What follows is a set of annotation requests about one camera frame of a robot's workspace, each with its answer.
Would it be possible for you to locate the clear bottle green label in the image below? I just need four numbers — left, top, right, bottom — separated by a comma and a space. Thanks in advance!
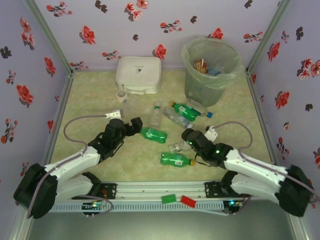
169, 140, 191, 154

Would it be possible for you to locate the green bottle yellow cap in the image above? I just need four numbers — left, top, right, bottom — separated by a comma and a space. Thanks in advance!
139, 126, 168, 145

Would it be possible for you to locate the green bottle orange cap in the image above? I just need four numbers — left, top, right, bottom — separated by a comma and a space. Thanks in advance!
160, 152, 196, 167
169, 100, 201, 123

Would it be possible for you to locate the orange juice bottle red label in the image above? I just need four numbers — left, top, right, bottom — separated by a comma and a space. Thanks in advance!
193, 58, 208, 74

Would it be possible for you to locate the grey mesh waste bin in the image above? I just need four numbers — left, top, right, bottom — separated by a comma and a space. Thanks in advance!
181, 36, 242, 108

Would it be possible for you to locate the clear plastic bin liner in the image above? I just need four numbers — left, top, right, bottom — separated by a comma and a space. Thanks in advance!
180, 35, 247, 89

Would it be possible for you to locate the clear crushed bottle white cap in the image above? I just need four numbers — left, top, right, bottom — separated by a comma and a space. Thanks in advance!
162, 106, 193, 130

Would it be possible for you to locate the blue-label bottle blue cap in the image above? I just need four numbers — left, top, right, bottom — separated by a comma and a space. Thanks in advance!
186, 99, 214, 118

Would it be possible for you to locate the beige tape roll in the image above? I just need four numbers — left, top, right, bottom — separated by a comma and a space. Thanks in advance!
116, 89, 130, 104

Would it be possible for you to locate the white plastic box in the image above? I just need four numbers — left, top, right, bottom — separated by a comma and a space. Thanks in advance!
115, 56, 162, 95

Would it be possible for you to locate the red toy block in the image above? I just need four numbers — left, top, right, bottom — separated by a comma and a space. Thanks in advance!
180, 194, 197, 208

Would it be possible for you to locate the green toy block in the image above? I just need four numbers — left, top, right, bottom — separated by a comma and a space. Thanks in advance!
161, 193, 177, 205

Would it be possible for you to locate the small circuit board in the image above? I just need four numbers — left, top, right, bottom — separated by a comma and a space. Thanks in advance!
81, 201, 107, 218
224, 199, 245, 216

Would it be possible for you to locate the grey metal panel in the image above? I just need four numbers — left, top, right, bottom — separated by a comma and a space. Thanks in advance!
9, 198, 310, 240

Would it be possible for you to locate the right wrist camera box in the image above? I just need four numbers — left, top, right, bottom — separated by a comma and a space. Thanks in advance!
204, 126, 219, 141

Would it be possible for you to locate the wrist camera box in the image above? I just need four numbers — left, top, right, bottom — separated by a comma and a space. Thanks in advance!
104, 109, 125, 120
204, 126, 219, 141

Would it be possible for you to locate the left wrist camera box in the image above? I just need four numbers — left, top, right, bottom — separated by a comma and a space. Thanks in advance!
104, 109, 125, 120

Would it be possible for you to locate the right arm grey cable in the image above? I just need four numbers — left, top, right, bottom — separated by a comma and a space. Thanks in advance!
213, 121, 320, 216

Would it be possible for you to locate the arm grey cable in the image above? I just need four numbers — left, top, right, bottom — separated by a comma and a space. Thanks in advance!
26, 114, 114, 220
213, 121, 320, 216

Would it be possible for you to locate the left arm grey cable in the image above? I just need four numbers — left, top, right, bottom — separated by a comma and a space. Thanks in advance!
26, 114, 114, 220

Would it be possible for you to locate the aluminium mounting rail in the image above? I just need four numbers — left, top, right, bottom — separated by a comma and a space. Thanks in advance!
23, 180, 300, 201

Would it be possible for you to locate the aluminium side rail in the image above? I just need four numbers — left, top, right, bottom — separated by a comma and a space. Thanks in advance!
41, 71, 76, 166
244, 71, 278, 166

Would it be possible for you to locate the white slotted cable duct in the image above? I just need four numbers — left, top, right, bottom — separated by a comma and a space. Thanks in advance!
33, 200, 230, 217

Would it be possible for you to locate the aluminium frame post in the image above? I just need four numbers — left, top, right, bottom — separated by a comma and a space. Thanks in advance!
246, 0, 293, 75
23, 0, 75, 75

